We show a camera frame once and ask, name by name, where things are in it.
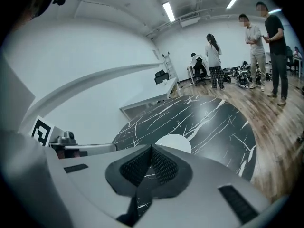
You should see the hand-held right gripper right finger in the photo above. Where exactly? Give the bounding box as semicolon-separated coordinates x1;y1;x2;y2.
128;144;273;228

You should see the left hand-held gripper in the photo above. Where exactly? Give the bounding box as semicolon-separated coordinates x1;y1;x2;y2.
28;115;118;161

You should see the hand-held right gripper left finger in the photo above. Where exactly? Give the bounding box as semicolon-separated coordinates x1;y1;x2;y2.
44;144;153;221

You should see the white round plate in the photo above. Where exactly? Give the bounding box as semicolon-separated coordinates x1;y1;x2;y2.
154;134;192;154

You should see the round black marble table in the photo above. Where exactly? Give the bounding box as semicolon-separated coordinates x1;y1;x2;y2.
111;95;257;220

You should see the plain white desk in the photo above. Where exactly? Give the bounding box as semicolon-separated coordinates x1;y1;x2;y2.
119;77;182;121

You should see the black office chair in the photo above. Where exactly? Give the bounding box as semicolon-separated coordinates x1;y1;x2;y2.
154;69;170;85

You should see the black swivel chair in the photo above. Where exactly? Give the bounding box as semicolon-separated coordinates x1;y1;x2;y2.
193;58;207;86

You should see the white ladder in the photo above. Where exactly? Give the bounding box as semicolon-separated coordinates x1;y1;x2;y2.
162;52;181;83

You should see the ceiling air vent unit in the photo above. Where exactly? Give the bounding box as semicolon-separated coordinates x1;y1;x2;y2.
179;11;200;28

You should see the pile of cables and equipment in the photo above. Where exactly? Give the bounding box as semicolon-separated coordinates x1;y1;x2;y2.
223;60;273;89

